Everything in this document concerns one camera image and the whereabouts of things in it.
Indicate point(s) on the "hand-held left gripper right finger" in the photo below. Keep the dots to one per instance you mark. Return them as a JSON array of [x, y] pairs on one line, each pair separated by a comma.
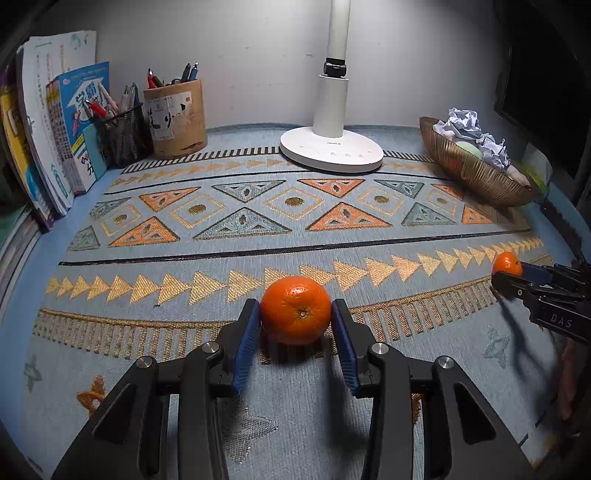
[[344, 346]]

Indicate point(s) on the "orange mandarin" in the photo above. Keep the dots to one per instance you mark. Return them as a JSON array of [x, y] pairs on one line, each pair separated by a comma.
[[296, 309], [506, 264]]

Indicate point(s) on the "black mesh pen holder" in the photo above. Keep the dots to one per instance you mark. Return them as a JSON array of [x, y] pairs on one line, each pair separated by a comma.
[[122, 136]]

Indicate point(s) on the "black monitor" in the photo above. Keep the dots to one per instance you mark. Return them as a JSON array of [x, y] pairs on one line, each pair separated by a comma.
[[545, 69]]

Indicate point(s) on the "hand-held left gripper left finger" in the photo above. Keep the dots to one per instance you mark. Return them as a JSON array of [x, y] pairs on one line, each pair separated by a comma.
[[247, 346]]

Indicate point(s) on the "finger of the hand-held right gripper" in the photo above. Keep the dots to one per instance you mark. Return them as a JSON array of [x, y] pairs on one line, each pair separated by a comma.
[[535, 272], [510, 282]]

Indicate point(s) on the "yellow book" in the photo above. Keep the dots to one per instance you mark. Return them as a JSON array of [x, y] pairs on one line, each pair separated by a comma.
[[16, 138]]

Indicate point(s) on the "patterned blue table mat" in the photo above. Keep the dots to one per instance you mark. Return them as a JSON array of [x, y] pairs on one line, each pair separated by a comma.
[[295, 240]]

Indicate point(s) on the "person's right hand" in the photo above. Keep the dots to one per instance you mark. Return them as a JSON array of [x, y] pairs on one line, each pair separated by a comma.
[[567, 383]]

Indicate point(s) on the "teal card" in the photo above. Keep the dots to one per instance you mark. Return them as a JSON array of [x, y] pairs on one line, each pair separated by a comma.
[[94, 150]]

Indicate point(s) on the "white paper ball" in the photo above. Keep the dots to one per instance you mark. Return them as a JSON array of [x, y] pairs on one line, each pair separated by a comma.
[[494, 152], [461, 122]]

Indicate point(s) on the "green tissue pack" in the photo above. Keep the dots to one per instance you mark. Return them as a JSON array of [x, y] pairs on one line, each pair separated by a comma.
[[535, 170]]

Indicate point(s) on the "woven brown basket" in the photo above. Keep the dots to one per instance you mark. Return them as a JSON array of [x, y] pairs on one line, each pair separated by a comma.
[[480, 180]]

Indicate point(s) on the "beige cylinder pen holder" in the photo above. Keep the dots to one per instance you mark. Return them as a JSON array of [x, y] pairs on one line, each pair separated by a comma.
[[175, 117]]

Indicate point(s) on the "white desk lamp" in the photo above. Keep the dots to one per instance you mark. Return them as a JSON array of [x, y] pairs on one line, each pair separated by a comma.
[[332, 147]]

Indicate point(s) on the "stack of books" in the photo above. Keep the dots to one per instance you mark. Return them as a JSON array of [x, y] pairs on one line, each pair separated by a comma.
[[60, 78]]

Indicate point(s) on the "bunch of pens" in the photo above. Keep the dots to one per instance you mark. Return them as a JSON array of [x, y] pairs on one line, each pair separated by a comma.
[[189, 71]]

